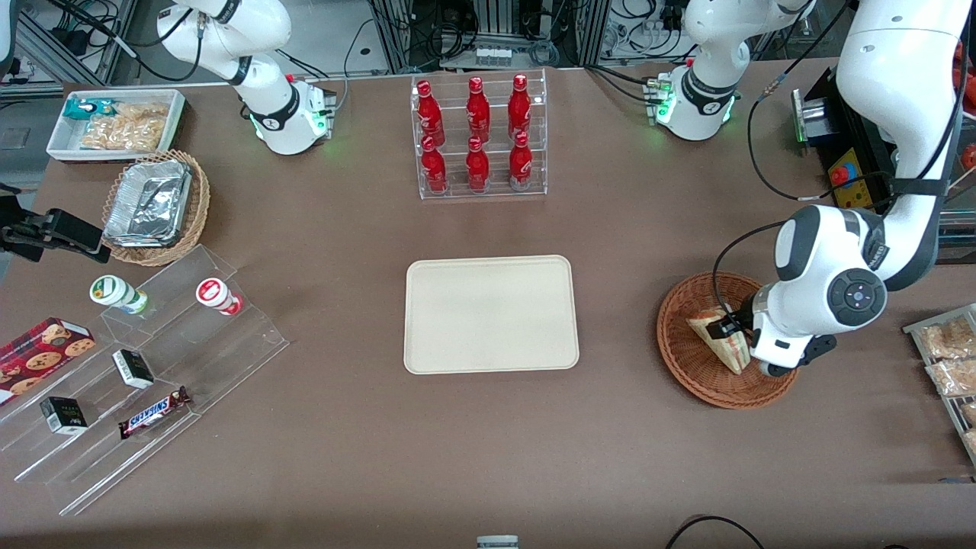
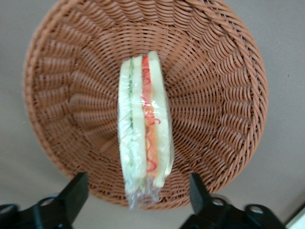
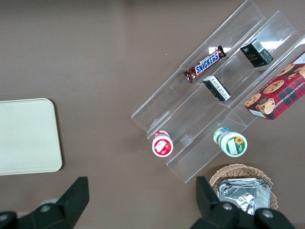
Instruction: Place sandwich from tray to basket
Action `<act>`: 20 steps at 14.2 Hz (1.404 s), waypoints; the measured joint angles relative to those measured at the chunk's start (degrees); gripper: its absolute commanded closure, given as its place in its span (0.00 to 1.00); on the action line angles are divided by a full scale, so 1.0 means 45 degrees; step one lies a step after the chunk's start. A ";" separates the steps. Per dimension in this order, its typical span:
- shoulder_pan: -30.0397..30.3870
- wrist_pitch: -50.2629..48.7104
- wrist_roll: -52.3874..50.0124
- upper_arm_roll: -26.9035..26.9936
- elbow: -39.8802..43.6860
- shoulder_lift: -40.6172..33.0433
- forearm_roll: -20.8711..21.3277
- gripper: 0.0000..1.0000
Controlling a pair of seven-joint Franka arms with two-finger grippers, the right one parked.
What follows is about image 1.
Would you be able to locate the aluminium foil tray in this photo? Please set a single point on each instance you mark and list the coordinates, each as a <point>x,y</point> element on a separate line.
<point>145,206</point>

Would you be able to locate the silver metal box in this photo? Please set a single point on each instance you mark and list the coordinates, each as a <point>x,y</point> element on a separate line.
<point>816,118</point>

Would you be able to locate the snickers chocolate bar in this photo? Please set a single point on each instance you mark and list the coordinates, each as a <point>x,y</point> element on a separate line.
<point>152,413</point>

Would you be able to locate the brown wicker basket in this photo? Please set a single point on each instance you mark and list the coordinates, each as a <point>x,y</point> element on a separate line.
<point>679,343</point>

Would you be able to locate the beige plastic tray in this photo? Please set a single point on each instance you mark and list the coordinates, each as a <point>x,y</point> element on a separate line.
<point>488,316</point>

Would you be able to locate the white rectangular bin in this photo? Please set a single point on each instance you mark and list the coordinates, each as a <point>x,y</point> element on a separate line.
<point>61,149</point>

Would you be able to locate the clear bag of snacks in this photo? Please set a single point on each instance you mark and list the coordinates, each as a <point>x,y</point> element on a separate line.
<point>953,377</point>
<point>945,339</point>

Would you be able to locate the triangular sandwich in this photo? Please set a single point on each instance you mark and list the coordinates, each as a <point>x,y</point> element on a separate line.
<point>732,354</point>

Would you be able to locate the red cookie box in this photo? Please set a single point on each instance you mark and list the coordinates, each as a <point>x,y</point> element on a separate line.
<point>38,358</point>

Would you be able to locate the red sausage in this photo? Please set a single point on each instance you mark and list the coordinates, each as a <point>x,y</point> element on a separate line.
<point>970,84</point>

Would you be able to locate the light wicker basket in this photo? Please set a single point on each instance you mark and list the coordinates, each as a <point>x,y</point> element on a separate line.
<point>200,206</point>

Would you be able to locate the black food warmer case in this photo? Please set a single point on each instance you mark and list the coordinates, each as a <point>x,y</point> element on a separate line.
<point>862,137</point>

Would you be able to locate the red soda bottle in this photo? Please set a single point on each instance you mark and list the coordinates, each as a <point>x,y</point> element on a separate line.
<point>429,110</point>
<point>519,105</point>
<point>478,107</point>
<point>434,169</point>
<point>477,168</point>
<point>521,166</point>

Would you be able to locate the black clamp device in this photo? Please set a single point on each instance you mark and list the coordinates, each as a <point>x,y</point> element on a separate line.
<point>69,229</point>

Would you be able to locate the white grey box edge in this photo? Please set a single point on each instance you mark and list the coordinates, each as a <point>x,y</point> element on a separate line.
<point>497,542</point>

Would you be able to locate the teal snack packet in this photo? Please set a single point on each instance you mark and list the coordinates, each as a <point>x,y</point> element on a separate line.
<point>80,109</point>

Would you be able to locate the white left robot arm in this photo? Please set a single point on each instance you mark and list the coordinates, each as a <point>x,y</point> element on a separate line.
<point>900,76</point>

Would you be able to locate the clear bag of chips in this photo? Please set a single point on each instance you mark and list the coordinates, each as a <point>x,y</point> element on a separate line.
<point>130,130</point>

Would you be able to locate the red emergency stop button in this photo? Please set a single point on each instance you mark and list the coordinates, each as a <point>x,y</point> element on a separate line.
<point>841,175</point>

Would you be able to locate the green lid cup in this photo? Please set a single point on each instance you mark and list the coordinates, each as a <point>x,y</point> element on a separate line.
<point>110,290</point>

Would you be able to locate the small black box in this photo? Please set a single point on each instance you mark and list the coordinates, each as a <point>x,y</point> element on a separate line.
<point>63,415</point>
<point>133,368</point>

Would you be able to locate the red lid cup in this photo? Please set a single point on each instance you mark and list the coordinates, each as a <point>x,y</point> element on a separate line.
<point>210,292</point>

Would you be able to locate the clear acrylic bottle rack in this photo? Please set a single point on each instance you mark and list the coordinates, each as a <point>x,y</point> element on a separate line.
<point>457,195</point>

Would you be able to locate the clear acrylic stepped stand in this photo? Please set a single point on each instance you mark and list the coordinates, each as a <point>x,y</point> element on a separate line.
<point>244,343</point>

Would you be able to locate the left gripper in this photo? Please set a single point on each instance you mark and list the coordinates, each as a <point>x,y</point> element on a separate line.
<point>733,324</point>

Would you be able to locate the white power strip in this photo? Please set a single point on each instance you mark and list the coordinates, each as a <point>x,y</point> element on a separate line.
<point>493,56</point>

